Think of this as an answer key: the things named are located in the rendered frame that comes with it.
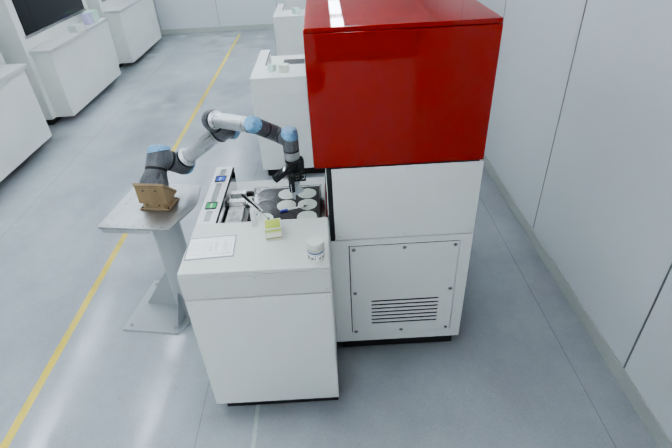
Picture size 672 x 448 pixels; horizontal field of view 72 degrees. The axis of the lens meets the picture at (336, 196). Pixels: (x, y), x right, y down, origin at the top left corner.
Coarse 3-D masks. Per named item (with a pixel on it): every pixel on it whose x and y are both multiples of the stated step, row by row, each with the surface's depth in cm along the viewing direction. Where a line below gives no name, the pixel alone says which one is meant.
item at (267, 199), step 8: (256, 192) 248; (264, 192) 248; (272, 192) 248; (256, 200) 242; (264, 200) 241; (272, 200) 241; (280, 200) 241; (296, 200) 240; (264, 208) 235; (272, 208) 235; (280, 216) 229; (288, 216) 228; (296, 216) 228
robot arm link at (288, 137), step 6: (288, 126) 212; (282, 132) 208; (288, 132) 207; (294, 132) 208; (282, 138) 210; (288, 138) 208; (294, 138) 209; (282, 144) 213; (288, 144) 210; (294, 144) 211; (288, 150) 212; (294, 150) 212
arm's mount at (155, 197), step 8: (136, 184) 244; (144, 184) 244; (152, 184) 243; (160, 184) 242; (136, 192) 247; (144, 192) 246; (152, 192) 246; (160, 192) 245; (168, 192) 250; (144, 200) 250; (152, 200) 249; (160, 200) 248; (168, 200) 250; (176, 200) 258; (144, 208) 253; (152, 208) 252; (160, 208) 251; (168, 208) 251
